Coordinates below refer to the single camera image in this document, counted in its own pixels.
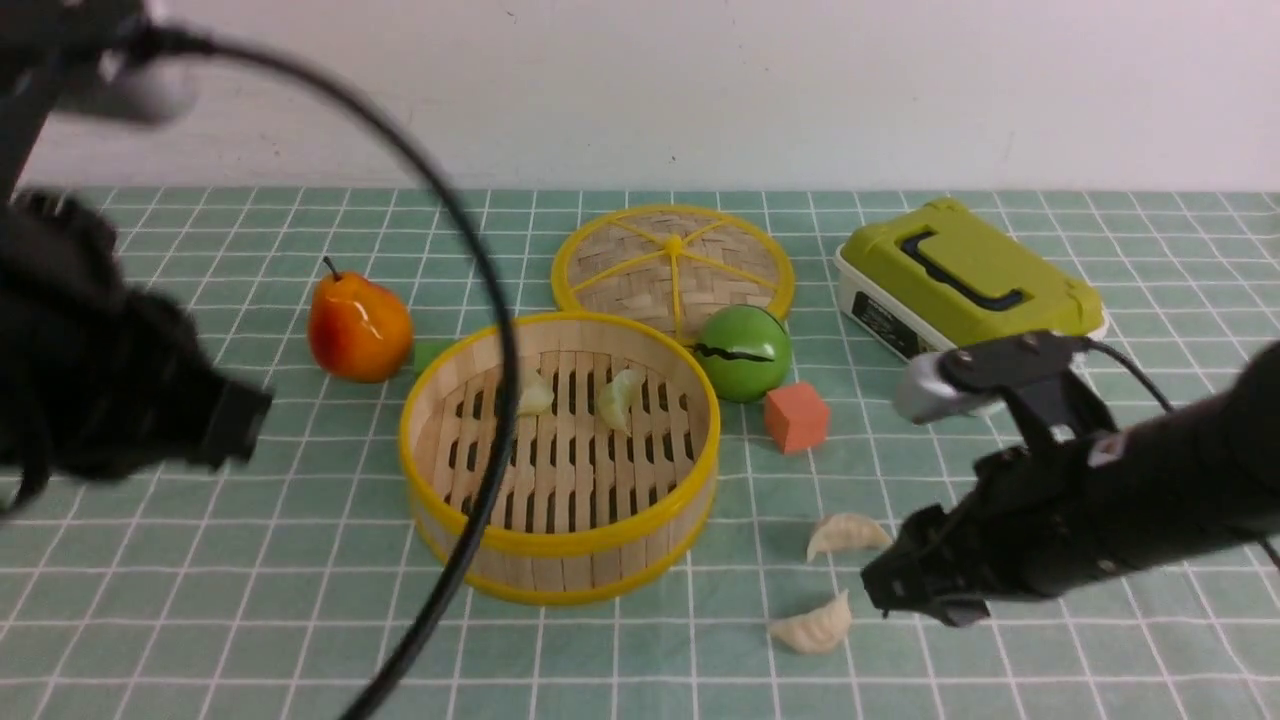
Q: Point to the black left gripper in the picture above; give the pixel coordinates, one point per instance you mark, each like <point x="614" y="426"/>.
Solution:
<point x="101" y="377"/>

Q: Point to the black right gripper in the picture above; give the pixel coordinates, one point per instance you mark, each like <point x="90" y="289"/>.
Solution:
<point x="1009" y="539"/>

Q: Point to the dumpling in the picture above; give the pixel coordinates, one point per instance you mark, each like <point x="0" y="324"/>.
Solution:
<point x="537" y="394"/>
<point x="846" y="531"/>
<point x="821" y="630"/>
<point x="614" y="402"/>

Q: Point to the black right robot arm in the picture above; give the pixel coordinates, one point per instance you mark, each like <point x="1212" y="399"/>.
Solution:
<point x="1081" y="500"/>

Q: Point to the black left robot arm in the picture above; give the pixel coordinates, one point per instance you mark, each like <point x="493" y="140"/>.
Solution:
<point x="42" y="42"/>

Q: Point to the bamboo steamer tray yellow rim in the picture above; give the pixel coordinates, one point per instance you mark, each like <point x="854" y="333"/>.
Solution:
<point x="584" y="513"/>

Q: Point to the woven bamboo steamer lid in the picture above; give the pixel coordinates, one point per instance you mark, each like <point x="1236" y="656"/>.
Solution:
<point x="671" y="267"/>

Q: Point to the orange foam cube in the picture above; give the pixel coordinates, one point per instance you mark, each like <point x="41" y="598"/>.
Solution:
<point x="796" y="417"/>

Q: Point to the green lid white storage box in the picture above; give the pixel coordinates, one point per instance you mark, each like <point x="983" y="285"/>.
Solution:
<point x="939" y="278"/>

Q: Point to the orange red toy pear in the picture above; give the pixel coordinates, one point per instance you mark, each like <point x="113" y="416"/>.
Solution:
<point x="357" y="330"/>

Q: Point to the green checkered tablecloth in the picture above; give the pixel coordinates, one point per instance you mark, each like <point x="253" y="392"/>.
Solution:
<point x="274" y="591"/>

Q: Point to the small green block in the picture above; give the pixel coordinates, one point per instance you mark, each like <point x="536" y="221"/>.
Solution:
<point x="425" y="352"/>

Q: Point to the green round toy fruit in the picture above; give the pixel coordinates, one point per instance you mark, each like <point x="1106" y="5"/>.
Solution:
<point x="745" y="352"/>

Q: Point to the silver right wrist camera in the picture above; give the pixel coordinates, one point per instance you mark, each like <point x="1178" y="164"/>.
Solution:
<point x="923" y="395"/>

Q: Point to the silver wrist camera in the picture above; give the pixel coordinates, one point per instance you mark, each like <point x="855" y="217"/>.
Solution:
<point x="121" y="89"/>
<point x="923" y="395"/>

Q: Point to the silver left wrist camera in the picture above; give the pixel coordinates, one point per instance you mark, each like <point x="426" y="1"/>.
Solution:
<point x="121" y="89"/>

